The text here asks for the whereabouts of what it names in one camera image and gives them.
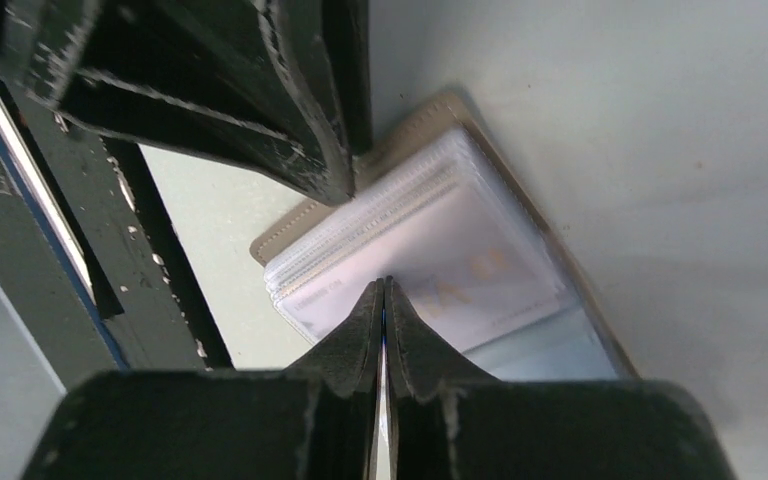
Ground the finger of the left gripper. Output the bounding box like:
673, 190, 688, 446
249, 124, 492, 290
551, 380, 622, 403
0, 1, 372, 206

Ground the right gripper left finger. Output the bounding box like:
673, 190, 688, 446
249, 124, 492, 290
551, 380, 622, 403
23, 280, 384, 479

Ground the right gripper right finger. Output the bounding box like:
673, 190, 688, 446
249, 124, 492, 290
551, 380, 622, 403
383, 278, 735, 479

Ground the white credit card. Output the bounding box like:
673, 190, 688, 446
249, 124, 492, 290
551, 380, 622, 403
264, 184, 574, 351

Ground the grey card holder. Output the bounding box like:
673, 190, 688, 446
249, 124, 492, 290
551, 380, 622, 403
250, 90, 636, 381

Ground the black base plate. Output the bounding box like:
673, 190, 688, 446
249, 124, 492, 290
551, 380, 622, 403
0, 80, 232, 387

